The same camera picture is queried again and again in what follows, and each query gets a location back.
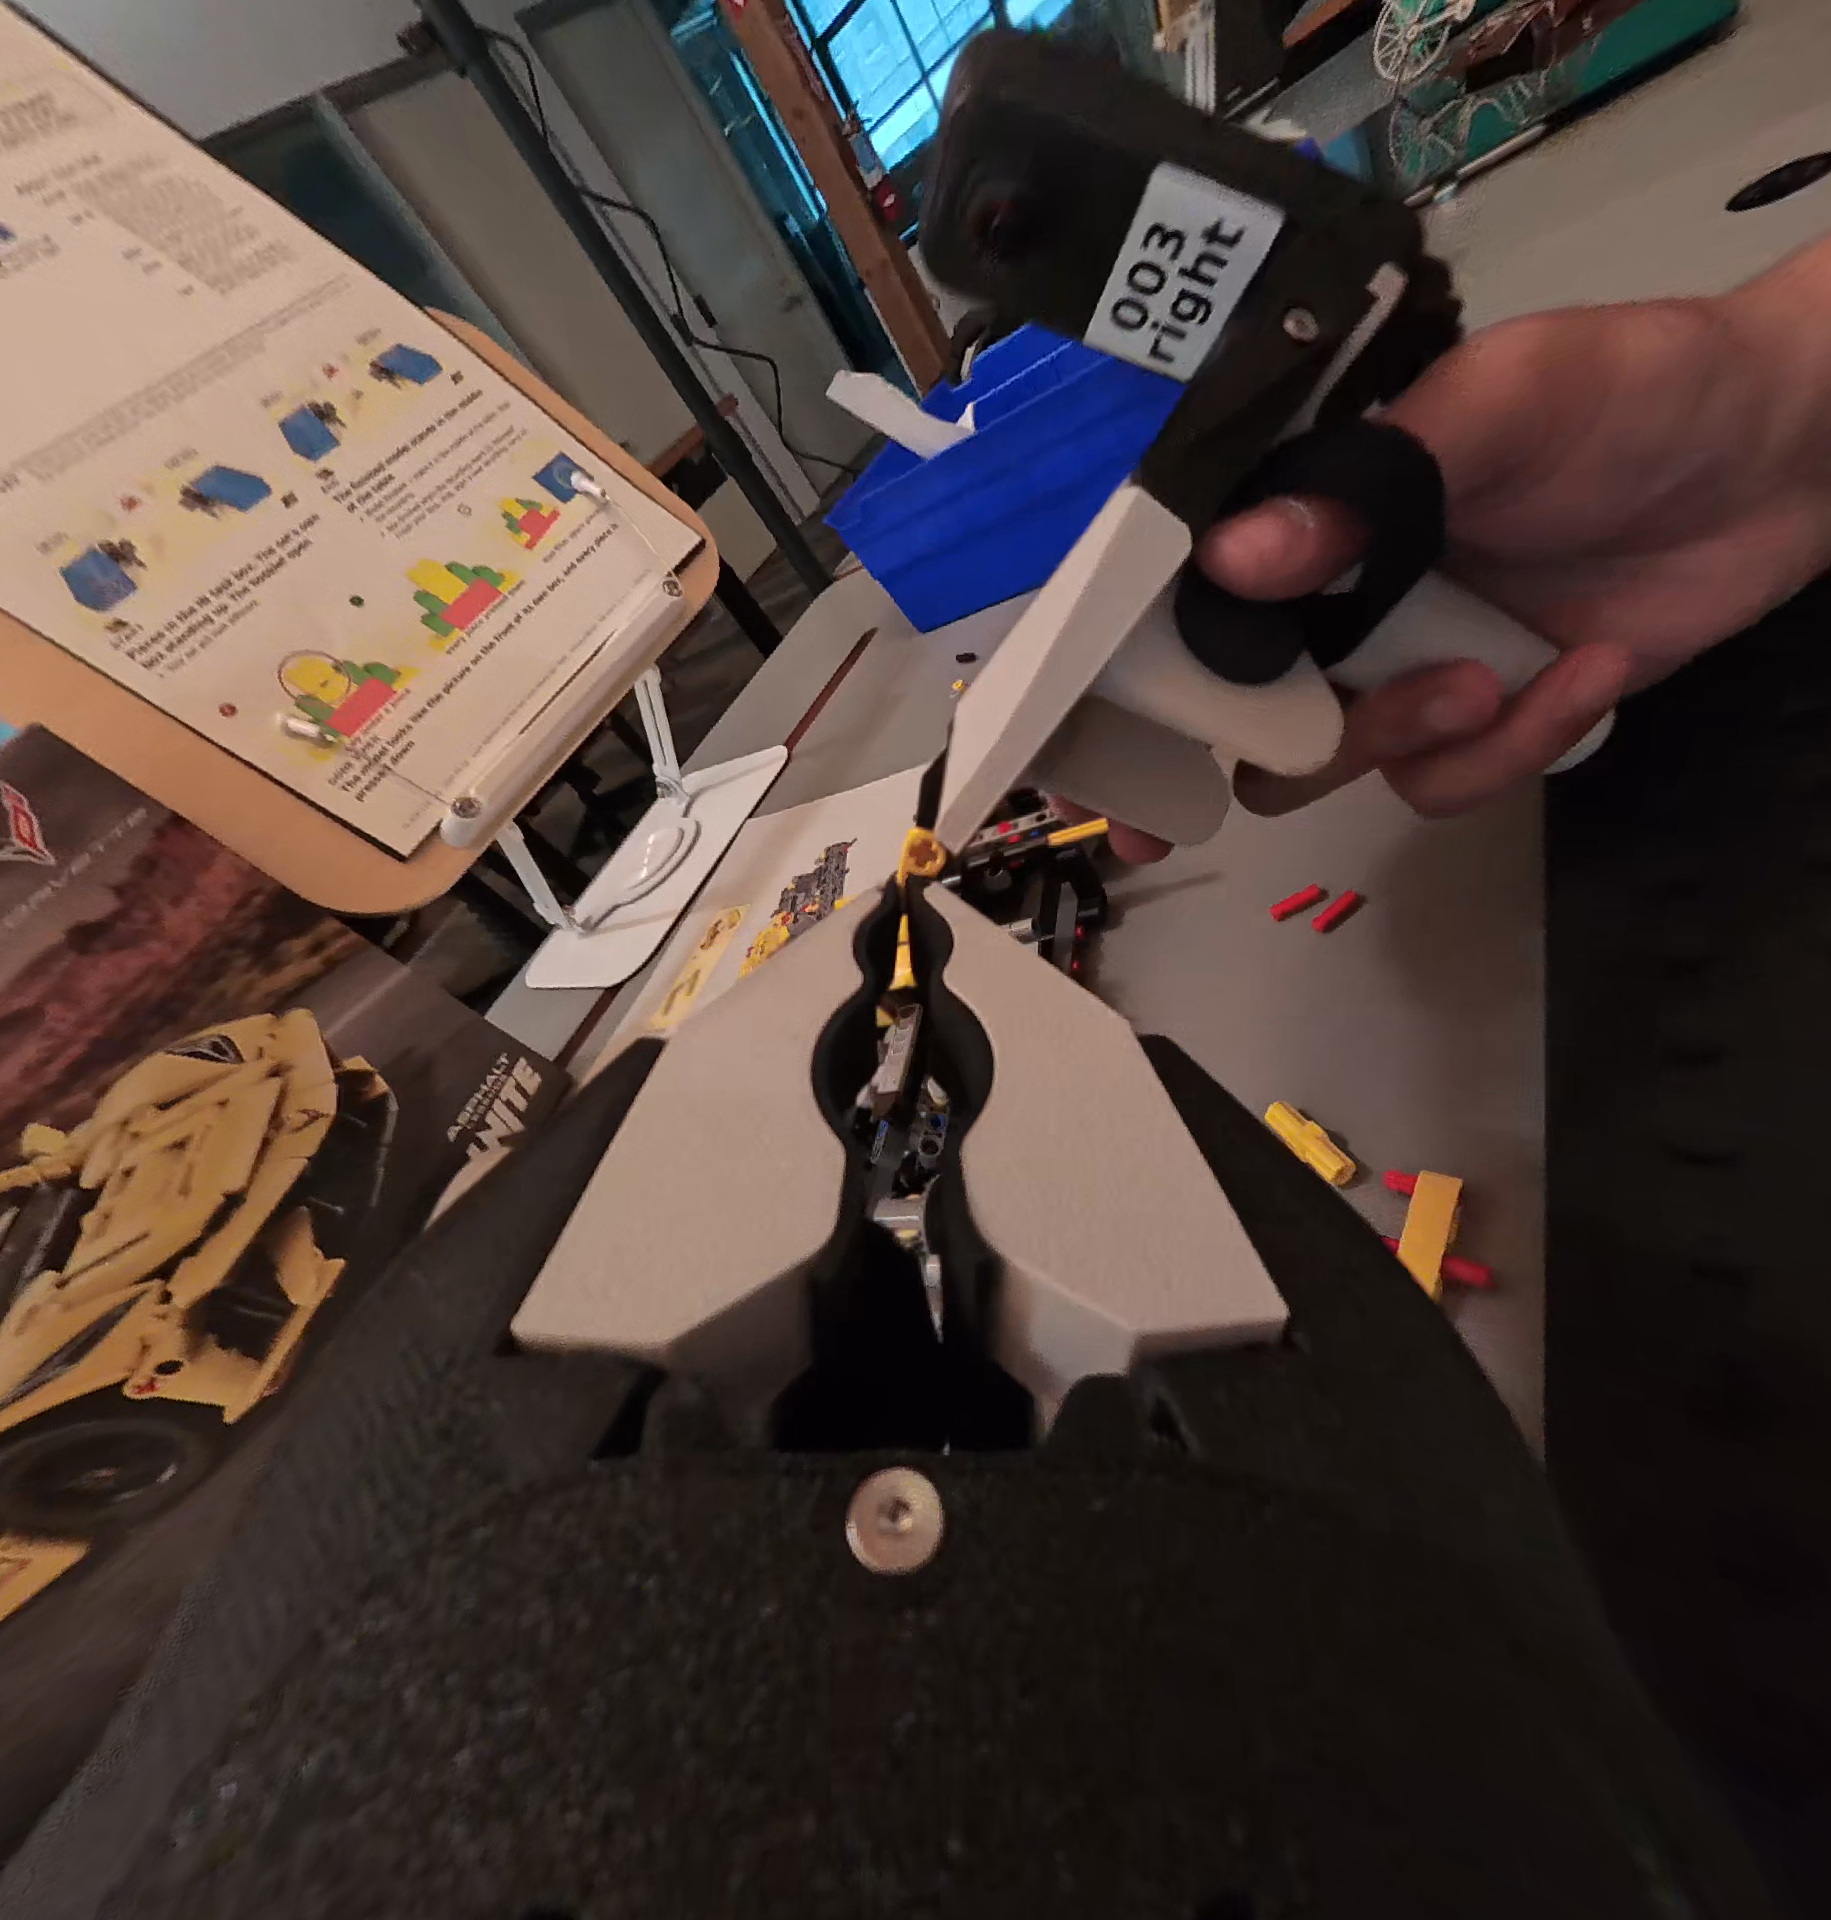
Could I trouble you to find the blue storage bin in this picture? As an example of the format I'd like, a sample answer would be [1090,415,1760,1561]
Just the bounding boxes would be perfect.
[821,323,1190,633]

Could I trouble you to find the yellow black lego car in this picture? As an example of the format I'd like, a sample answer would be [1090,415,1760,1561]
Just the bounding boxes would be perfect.
[847,785,1115,1339]

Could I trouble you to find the person's right hand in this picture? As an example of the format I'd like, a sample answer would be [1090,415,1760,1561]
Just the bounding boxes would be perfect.
[1102,209,1831,870]

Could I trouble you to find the wooden post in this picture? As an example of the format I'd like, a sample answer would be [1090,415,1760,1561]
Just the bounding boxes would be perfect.
[724,0,956,387]

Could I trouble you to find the black perforated mat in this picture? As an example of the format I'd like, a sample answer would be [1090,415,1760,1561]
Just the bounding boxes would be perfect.
[1541,555,1831,1920]

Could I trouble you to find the black lego set box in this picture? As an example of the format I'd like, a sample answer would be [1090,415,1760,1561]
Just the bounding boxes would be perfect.
[0,726,574,1669]

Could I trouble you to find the white paper slip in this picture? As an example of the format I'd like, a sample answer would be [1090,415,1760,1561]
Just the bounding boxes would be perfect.
[825,371,979,454]

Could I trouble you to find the black stand pole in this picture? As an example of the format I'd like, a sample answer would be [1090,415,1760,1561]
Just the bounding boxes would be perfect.
[411,0,836,597]

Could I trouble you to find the miniature white bicycle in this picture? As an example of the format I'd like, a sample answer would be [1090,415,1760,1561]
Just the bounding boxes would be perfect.
[1369,0,1474,94]

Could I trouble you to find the yellow thin lego beam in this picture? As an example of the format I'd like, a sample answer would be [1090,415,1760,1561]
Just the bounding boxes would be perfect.
[1396,1168,1466,1300]
[893,826,952,994]

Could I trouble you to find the lego instruction booklet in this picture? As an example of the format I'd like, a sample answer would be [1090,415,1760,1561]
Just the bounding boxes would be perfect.
[649,764,934,1039]

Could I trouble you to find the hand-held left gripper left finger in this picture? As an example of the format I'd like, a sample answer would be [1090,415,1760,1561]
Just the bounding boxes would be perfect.
[509,883,918,1419]

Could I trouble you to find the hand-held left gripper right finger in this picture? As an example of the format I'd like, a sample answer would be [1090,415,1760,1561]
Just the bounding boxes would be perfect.
[920,885,1292,1419]

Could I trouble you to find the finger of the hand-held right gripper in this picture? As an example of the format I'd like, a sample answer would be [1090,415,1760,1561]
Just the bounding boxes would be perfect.
[930,481,1197,858]

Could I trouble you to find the yellow lego axle connector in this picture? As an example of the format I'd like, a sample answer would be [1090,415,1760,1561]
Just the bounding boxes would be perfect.
[1263,1101,1361,1188]

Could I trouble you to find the brown box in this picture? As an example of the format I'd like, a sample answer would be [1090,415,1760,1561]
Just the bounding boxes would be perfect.
[1457,12,1579,94]

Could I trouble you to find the printed instruction sheet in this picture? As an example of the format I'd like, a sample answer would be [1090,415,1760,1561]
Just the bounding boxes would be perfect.
[0,0,708,860]

